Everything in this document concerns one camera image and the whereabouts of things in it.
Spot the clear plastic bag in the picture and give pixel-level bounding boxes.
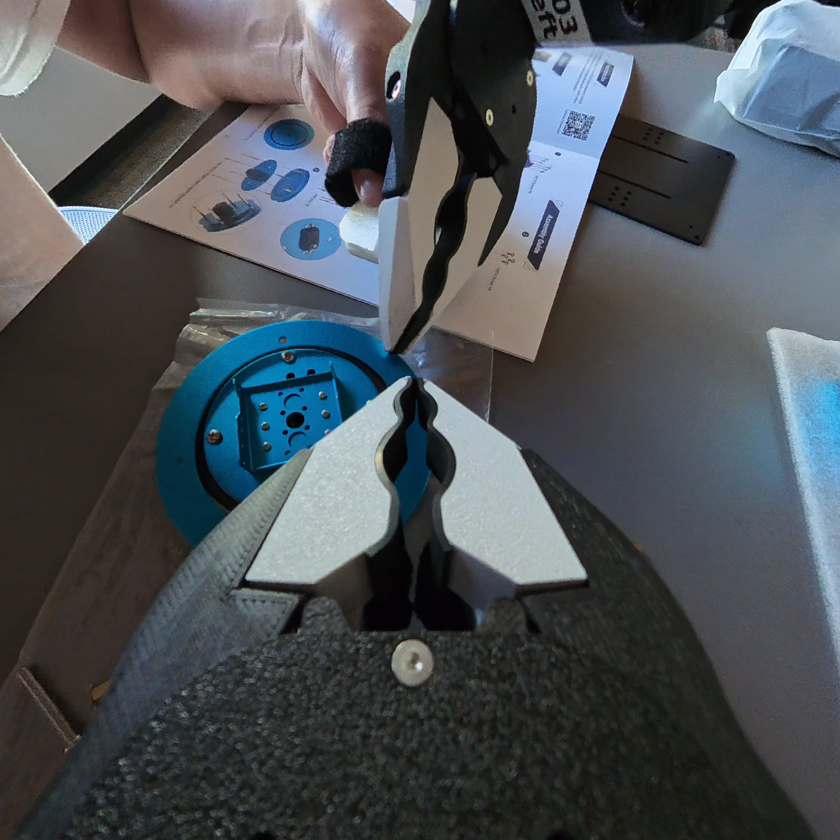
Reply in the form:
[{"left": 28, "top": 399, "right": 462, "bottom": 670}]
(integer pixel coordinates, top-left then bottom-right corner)
[{"left": 131, "top": 297, "right": 494, "bottom": 552}]

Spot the white foam tray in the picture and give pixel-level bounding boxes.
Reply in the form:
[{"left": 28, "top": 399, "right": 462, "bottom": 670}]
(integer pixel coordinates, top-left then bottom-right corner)
[{"left": 766, "top": 326, "right": 840, "bottom": 664}]

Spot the person's left forearm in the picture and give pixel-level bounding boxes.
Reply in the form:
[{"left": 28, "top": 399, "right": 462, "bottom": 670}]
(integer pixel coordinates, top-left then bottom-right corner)
[{"left": 58, "top": 0, "right": 142, "bottom": 89}]

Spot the blue turntable bearing assembly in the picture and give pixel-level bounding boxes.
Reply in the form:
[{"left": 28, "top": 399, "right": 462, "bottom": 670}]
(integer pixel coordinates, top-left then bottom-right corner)
[{"left": 155, "top": 319, "right": 435, "bottom": 550}]

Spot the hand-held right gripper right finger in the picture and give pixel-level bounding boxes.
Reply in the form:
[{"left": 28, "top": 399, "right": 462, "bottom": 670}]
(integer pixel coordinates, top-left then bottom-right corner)
[{"left": 419, "top": 379, "right": 589, "bottom": 618}]

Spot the white foam wrapped part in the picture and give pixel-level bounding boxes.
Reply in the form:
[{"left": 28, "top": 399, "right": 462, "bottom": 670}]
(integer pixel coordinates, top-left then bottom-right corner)
[{"left": 713, "top": 0, "right": 840, "bottom": 158}]

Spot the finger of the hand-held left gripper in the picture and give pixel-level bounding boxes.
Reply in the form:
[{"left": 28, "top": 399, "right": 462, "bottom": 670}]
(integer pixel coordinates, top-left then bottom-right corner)
[
  {"left": 377, "top": 104, "right": 463, "bottom": 355},
  {"left": 402, "top": 172, "right": 484, "bottom": 355}
]

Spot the grey desk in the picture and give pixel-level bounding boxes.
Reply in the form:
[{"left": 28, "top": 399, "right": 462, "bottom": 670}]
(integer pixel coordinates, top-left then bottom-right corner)
[{"left": 0, "top": 39, "right": 840, "bottom": 840}]

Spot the person's left hand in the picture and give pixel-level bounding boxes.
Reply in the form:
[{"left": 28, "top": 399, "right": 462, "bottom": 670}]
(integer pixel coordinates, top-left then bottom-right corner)
[{"left": 130, "top": 0, "right": 413, "bottom": 210}]

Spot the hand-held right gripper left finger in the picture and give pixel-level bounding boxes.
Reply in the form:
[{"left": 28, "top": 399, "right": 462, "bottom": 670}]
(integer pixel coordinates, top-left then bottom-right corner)
[{"left": 244, "top": 377, "right": 421, "bottom": 627}]

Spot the white mesh chair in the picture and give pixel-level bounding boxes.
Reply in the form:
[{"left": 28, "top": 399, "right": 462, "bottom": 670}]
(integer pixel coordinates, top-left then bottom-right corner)
[{"left": 58, "top": 205, "right": 120, "bottom": 245}]

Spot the assembly guide sheet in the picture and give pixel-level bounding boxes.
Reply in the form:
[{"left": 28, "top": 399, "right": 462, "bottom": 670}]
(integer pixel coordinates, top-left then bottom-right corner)
[{"left": 123, "top": 46, "right": 635, "bottom": 363}]

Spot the black perforated metal plate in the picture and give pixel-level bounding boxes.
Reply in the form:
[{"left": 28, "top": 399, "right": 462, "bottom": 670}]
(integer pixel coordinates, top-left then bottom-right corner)
[{"left": 586, "top": 115, "right": 737, "bottom": 247}]

